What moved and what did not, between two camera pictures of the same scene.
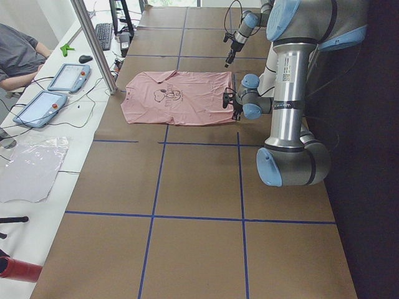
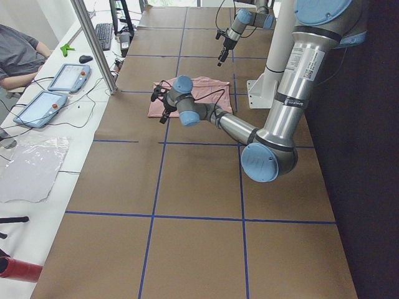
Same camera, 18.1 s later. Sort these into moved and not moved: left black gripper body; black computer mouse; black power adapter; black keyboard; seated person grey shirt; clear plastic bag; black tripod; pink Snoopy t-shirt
Moved: left black gripper body; pink Snoopy t-shirt
Not moved: clear plastic bag; black tripod; seated person grey shirt; black computer mouse; black keyboard; black power adapter
